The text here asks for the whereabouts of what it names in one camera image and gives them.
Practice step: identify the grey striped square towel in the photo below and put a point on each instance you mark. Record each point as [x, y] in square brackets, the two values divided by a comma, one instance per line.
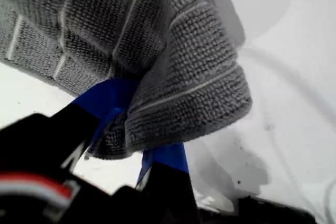
[197, 51]

